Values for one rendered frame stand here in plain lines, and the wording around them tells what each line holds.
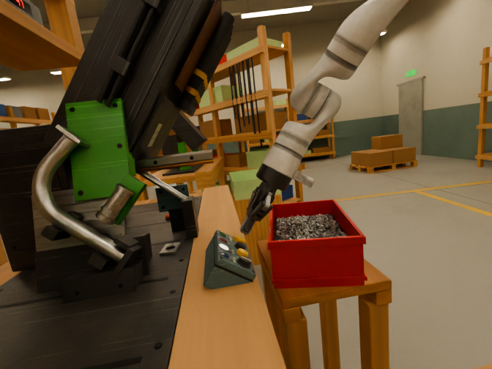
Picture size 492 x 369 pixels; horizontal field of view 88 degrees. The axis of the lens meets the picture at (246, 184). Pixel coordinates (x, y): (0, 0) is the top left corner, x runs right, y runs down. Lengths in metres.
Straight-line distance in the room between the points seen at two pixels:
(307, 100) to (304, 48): 9.62
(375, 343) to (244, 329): 0.45
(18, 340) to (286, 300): 0.47
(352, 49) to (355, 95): 9.90
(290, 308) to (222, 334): 0.26
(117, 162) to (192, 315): 0.34
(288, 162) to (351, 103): 9.84
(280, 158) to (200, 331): 0.34
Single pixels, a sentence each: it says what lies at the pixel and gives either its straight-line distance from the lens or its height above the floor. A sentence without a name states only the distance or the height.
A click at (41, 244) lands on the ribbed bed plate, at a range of 0.69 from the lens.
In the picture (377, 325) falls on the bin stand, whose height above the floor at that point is 0.68.
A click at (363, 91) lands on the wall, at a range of 10.57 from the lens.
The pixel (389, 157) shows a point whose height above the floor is 0.29.
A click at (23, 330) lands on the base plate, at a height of 0.90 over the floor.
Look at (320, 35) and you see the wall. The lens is 10.44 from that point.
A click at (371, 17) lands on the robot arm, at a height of 1.33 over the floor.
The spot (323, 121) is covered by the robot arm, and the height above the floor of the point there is 1.17.
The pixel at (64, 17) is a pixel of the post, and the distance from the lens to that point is 1.58.
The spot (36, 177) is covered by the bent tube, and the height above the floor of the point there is 1.13.
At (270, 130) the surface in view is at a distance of 3.06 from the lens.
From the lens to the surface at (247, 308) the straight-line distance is 0.44.
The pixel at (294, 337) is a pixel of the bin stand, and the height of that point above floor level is 0.70.
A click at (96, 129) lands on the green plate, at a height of 1.21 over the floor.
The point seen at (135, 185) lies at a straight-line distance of 0.58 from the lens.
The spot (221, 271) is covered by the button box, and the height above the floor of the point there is 0.93.
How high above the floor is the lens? 1.16
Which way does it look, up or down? 11 degrees down
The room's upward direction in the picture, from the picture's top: 7 degrees counter-clockwise
